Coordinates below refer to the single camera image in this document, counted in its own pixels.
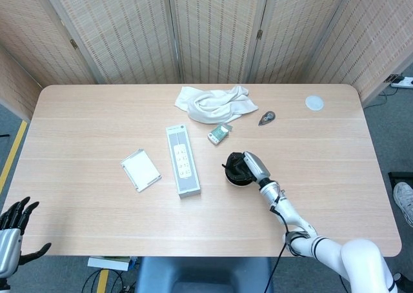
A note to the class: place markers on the white sneaker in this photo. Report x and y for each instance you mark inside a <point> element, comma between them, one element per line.
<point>403,196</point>

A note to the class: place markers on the small white notepad box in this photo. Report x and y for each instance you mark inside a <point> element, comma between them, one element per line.
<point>140,170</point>

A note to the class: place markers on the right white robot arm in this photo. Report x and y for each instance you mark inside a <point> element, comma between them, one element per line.
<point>290,209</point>

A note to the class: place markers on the grey correction tape dispenser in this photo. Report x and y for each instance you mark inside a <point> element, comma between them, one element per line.
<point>267,117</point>

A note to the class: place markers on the blue grey chair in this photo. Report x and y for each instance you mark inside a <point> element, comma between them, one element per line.
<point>203,273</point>

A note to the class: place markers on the brass screen hinge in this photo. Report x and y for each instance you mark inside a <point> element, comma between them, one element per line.
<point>73,43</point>
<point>259,35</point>

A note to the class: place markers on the crumpled white towel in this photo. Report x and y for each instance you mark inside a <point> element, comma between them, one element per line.
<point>213,107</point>

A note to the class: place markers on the white floor power strip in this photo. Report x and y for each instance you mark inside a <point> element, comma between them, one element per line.
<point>405,81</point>

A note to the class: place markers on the grey power strip box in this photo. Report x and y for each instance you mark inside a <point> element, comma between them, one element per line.
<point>184,183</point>

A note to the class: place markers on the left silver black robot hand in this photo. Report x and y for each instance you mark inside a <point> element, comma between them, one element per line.
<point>8,241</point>

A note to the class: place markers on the woven folding screen panel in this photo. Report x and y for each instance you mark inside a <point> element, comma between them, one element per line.
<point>216,31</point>
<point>380,31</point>
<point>297,31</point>
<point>38,31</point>
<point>122,31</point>
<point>16,86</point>

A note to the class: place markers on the green white tissue pack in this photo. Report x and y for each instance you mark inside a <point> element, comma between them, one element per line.
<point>218,134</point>

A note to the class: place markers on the black floor base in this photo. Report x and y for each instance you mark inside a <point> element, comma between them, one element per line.
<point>400,177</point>

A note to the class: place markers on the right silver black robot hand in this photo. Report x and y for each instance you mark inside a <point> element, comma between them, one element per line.
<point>256,165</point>

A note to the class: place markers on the black plastic spoon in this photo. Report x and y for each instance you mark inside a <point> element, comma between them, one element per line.
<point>224,166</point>

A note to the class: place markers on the round white grommet cap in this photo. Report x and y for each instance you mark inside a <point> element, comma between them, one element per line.
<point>314,103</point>

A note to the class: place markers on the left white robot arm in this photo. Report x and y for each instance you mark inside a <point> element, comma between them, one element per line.
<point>3,285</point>

